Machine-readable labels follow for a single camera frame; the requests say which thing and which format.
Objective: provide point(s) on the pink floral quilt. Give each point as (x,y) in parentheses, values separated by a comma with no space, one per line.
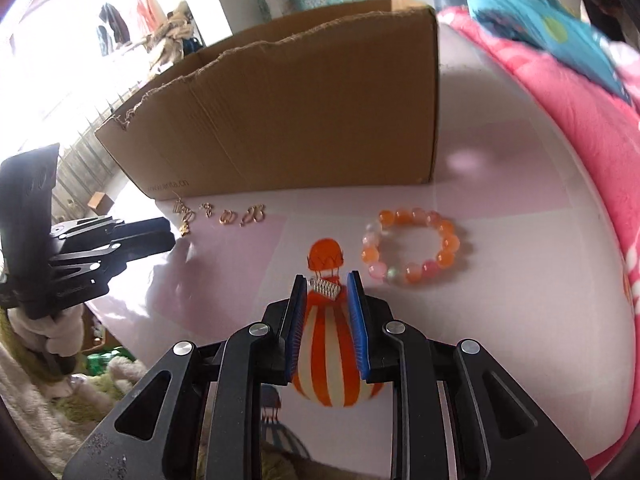
(540,169)

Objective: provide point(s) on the fluffy green white rug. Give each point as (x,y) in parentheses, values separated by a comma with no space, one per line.
(55,413)

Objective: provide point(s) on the small brown carton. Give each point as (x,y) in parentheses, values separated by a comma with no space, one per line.
(100,203)

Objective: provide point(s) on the blue cartoon pillow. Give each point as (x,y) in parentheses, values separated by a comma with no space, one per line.
(548,26)

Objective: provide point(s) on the green plastic bag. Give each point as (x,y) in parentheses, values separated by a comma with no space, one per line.
(96,363)

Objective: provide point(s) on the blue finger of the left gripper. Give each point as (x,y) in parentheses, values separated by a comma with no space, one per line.
(136,240)

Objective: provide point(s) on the hanging clothes pile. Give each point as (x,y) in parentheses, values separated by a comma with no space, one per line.
(165,38)

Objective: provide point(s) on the brown cardboard box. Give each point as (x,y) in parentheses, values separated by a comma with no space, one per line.
(343,95)

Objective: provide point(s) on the gold earring pair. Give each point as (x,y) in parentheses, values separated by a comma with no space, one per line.
(253,214)

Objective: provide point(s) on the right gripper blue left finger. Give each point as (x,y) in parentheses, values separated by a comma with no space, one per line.
(293,325)

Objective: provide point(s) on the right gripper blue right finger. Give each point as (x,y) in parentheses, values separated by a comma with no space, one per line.
(359,322)

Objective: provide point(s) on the gold chain jewelry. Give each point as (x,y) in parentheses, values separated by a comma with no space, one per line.
(188,215)

